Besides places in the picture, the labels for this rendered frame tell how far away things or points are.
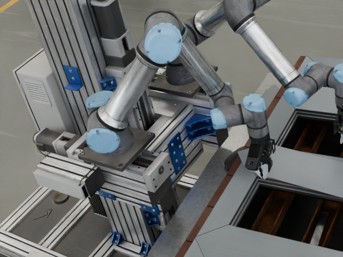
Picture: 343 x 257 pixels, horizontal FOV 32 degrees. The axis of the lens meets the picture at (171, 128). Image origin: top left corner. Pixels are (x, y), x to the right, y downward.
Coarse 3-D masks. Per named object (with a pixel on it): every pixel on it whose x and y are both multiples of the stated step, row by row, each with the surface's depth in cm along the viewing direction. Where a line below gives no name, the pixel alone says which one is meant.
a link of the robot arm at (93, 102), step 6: (90, 96) 224; (96, 96) 223; (102, 96) 222; (108, 96) 221; (90, 102) 220; (96, 102) 218; (102, 102) 218; (90, 108) 220; (96, 108) 218; (90, 114) 218
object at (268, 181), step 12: (324, 120) 256; (288, 132) 253; (276, 144) 246; (324, 156) 233; (264, 180) 231; (276, 180) 229; (252, 192) 229; (300, 192) 224; (312, 192) 222; (240, 204) 222; (240, 216) 220
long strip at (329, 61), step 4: (308, 56) 292; (312, 56) 291; (316, 56) 291; (320, 56) 290; (312, 60) 288; (316, 60) 288; (320, 60) 287; (324, 60) 286; (328, 60) 286; (332, 60) 285; (336, 60) 284; (340, 60) 283; (324, 64) 284; (328, 64) 283; (332, 64) 282; (336, 64) 281
